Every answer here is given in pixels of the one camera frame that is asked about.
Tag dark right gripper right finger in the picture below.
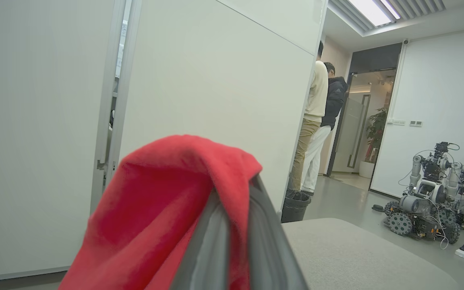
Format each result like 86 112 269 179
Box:
248 175 309 290

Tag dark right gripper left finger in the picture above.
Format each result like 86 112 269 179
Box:
170 187 231 290

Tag red and white garment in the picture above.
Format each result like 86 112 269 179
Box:
59 135 263 290

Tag black trash bin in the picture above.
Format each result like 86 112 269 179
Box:
281 189 311 223

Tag white plant pot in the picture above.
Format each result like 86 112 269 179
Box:
359 160 376 178

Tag frosted glass door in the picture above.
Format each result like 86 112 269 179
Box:
331 95 371 174

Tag green potted plant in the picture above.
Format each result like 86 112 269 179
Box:
365 108 389 164

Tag person in cream sweater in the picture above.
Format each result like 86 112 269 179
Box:
288 40 329 192

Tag person in dark jacket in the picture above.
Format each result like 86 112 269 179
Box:
300 62 348 196

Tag wide white partition panel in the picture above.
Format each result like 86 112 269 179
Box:
0 0 126 283

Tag rectangular ceiling light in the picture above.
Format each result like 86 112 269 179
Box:
347 0 402 27

